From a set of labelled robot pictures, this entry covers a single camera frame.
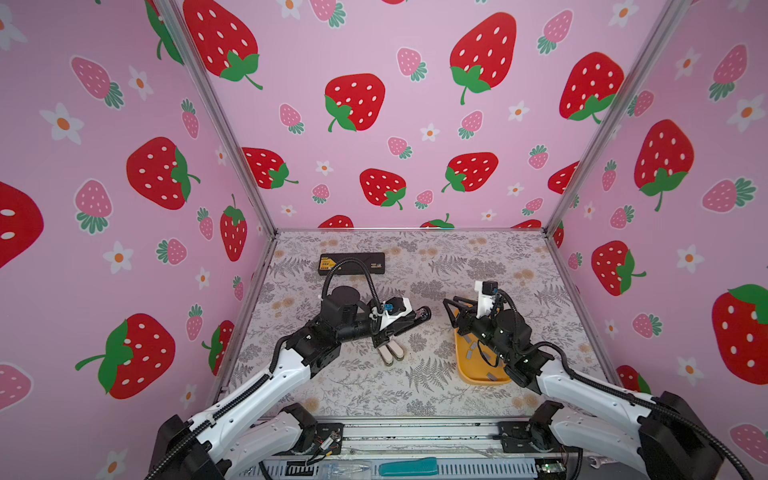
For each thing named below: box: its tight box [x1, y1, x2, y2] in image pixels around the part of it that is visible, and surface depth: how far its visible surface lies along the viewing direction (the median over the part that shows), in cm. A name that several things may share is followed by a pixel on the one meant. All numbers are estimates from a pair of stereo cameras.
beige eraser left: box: [378, 345, 393, 365], surface depth 88 cm
